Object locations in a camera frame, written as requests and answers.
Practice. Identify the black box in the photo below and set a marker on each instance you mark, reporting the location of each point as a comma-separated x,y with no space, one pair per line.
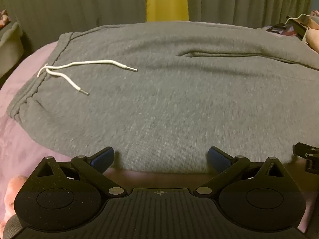
297,28

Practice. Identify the grey sweat pants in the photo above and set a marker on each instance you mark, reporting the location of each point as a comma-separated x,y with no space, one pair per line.
162,92

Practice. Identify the grey curtain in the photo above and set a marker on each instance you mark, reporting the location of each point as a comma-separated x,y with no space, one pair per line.
74,2
249,0

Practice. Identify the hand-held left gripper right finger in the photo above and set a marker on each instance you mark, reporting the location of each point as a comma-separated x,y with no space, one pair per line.
219,158

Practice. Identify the yellow curtain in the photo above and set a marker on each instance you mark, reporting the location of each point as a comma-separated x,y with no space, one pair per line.
167,0

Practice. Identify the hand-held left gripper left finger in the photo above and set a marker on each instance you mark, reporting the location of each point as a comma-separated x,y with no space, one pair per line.
102,158

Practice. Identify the dark patterned cloth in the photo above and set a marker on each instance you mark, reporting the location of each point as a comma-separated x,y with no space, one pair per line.
276,28

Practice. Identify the white clothes hanger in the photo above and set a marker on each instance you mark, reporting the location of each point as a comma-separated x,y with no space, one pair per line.
297,17

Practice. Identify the purple fleece blanket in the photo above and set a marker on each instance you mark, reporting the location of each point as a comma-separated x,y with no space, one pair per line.
17,139

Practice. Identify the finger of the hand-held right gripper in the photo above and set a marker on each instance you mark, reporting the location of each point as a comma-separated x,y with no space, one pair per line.
305,149

